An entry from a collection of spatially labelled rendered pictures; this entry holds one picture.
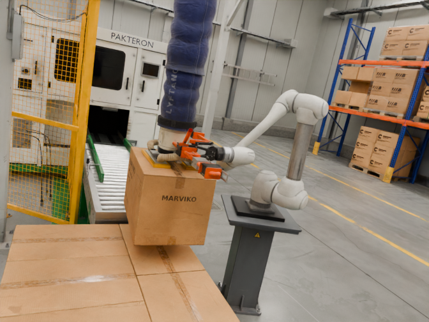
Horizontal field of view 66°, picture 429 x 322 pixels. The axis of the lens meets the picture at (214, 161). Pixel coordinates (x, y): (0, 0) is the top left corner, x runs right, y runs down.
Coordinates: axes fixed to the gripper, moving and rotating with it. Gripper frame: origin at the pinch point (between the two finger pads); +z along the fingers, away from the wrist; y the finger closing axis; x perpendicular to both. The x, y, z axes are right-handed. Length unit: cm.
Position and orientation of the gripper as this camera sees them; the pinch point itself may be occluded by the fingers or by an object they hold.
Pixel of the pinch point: (187, 151)
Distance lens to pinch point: 176.5
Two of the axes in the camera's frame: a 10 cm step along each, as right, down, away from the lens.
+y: -1.8, 9.6, 2.3
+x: -4.1, -2.8, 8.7
